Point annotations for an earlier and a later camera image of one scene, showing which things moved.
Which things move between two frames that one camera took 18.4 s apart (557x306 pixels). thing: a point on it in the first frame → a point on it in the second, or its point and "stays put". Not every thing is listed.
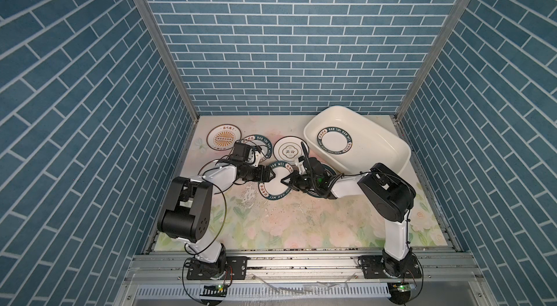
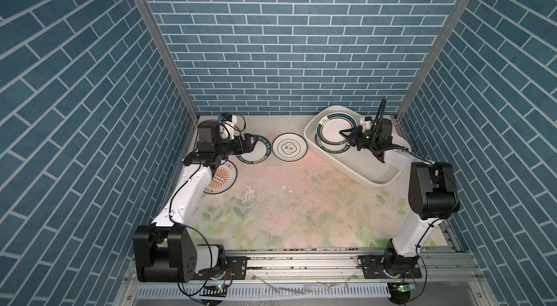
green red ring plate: x=329 y=168 → x=328 y=138
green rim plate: x=261 y=143 stays put
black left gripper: x=265 y=178 → x=239 y=149
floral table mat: x=271 y=193 stays put
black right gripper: x=293 y=178 → x=357 y=132
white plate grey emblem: x=289 y=149 stays put
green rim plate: x=275 y=189 → x=329 y=148
